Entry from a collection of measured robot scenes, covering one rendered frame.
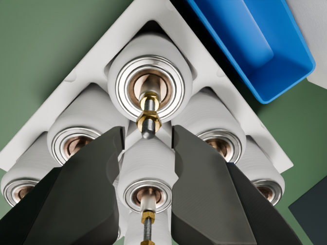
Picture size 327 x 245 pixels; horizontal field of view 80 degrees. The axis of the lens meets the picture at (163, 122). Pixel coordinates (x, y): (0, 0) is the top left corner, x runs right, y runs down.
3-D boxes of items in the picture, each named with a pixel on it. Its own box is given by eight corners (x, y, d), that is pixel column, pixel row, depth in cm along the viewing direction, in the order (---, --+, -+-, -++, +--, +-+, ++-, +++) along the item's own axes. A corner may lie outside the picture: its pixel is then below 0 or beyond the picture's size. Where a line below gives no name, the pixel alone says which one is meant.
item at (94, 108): (135, 117, 43) (124, 177, 27) (91, 118, 43) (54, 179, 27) (132, 74, 39) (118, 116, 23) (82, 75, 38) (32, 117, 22)
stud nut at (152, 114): (147, 104, 15) (147, 109, 14) (165, 116, 15) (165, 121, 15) (133, 123, 16) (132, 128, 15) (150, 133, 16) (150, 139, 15)
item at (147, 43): (187, 61, 38) (210, 94, 22) (150, 92, 41) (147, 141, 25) (154, 17, 34) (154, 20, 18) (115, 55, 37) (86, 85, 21)
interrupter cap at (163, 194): (125, 173, 27) (125, 177, 27) (178, 179, 28) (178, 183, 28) (121, 209, 31) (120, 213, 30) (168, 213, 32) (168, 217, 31)
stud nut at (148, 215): (143, 220, 27) (143, 226, 26) (138, 213, 26) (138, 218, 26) (156, 217, 27) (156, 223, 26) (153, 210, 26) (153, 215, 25)
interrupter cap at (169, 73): (197, 92, 22) (199, 95, 22) (148, 130, 24) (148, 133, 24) (153, 37, 19) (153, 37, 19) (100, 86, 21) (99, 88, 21)
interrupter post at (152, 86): (165, 90, 22) (167, 102, 19) (149, 103, 23) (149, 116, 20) (151, 74, 21) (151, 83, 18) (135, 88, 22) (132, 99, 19)
